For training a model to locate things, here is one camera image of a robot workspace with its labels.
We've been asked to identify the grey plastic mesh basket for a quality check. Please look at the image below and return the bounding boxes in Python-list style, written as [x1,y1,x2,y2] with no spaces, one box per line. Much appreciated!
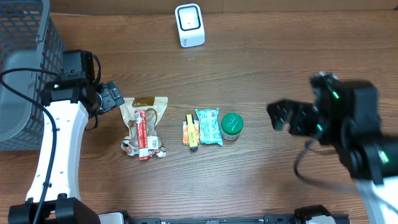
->
[1,0,65,151]

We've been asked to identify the white patterned wrapper packet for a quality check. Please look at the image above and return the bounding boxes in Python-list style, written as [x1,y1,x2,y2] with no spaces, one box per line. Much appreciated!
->
[121,136,167,157]

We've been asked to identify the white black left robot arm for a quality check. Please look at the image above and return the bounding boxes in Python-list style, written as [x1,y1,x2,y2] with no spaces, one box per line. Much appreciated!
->
[4,50,129,224]

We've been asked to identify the white barcode scanner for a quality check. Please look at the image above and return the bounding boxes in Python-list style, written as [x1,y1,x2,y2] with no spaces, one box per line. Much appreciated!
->
[175,3,205,48]

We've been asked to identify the yellow highlighter black cap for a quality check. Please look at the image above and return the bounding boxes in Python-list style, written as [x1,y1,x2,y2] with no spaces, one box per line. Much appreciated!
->
[186,114,198,151]

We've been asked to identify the green lid jar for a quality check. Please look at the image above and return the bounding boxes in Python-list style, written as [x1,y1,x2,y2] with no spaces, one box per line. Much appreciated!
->
[220,113,244,141]

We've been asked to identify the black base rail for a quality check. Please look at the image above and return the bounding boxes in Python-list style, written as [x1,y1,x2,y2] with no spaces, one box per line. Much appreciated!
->
[98,204,351,224]

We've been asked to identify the brown transparent snack bag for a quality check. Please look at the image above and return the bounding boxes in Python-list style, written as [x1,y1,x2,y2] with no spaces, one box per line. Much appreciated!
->
[120,96,169,148]

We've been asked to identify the teal tissue packet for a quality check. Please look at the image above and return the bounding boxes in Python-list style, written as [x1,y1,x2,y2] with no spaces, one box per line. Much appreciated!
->
[195,108,223,146]

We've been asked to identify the red snack bar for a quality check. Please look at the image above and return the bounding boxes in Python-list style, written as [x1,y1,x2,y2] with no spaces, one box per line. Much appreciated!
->
[134,110,150,161]

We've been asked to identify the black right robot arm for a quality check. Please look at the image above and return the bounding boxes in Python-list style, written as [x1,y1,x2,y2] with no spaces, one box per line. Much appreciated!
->
[266,72,397,223]

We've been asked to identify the orange snack packet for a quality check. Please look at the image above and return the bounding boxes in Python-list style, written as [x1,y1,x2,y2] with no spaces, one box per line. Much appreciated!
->
[182,120,200,145]

